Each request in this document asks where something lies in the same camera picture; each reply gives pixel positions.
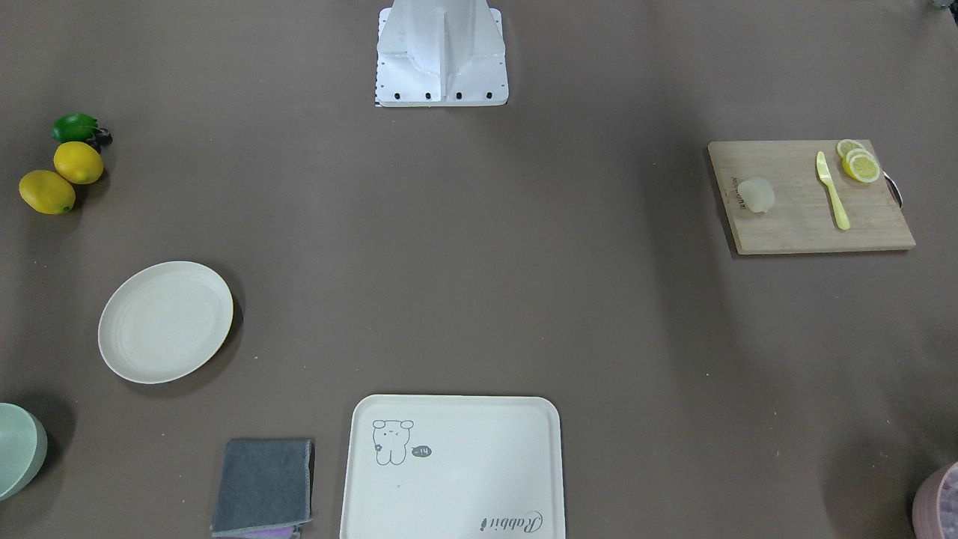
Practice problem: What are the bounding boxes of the cream round plate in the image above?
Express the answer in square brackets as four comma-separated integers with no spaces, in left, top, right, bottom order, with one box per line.
[98,261,235,385]

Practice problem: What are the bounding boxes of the cream rabbit tray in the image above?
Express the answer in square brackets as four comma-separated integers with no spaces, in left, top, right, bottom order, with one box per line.
[339,395,566,538]

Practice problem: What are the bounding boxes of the white steamed bun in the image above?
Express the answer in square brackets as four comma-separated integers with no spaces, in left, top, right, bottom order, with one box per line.
[736,177,776,213]

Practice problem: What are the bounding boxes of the grey folded cloth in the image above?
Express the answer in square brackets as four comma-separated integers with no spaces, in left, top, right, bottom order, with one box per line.
[211,438,314,538]

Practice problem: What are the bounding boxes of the wooden cutting board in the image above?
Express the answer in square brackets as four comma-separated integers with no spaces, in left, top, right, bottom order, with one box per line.
[707,140,916,255]

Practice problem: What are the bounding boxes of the yellow plastic knife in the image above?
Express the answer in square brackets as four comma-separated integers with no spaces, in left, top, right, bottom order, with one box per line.
[815,150,851,231]

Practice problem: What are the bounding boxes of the lemon slices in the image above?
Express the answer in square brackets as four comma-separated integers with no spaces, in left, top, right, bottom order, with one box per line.
[836,138,882,183]

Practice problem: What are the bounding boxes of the dark cherries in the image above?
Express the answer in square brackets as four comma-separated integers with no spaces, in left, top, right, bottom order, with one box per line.
[85,127,113,151]

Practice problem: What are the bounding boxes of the yellow lemon upper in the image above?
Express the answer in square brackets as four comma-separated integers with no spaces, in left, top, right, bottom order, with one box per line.
[52,142,105,185]

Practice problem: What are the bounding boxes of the yellow lemon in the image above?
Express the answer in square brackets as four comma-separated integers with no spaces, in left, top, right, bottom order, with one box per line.
[19,170,76,215]
[52,142,105,185]

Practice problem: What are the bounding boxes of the green lime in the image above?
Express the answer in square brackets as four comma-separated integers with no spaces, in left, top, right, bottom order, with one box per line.
[51,112,99,143]

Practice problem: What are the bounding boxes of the yellow lemon lower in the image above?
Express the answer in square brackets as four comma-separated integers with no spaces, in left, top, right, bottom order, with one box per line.
[19,170,76,215]

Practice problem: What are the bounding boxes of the mint green bowl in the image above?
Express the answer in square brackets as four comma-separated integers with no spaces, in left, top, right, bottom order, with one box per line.
[1,403,48,499]

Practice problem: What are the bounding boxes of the pink bowl with ice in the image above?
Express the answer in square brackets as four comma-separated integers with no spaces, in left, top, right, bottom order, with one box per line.
[912,463,957,538]

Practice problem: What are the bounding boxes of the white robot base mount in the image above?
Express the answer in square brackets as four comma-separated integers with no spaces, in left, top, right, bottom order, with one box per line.
[374,1,510,107]

